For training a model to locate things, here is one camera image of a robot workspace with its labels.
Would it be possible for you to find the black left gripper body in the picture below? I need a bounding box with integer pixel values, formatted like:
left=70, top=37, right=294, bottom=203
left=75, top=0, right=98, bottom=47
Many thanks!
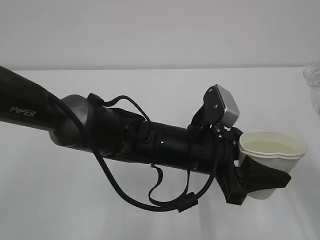
left=188, top=86, right=244, bottom=206

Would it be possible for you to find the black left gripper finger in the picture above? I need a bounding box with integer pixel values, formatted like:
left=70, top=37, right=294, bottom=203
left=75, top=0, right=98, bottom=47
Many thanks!
left=237, top=155, right=292, bottom=199

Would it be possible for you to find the white paper cup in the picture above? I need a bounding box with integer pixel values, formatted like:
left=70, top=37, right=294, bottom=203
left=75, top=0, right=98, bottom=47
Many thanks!
left=238, top=129, right=308, bottom=200

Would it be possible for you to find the clear water bottle green label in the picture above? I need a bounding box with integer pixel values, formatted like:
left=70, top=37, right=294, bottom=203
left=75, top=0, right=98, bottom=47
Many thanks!
left=303, top=60, right=320, bottom=116

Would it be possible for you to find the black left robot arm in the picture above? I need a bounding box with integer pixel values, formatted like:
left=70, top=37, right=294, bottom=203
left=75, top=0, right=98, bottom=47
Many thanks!
left=0, top=67, right=291, bottom=212

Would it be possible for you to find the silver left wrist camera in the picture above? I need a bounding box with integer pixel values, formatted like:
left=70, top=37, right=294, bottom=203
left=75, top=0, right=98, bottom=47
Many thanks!
left=215, top=84, right=240, bottom=128

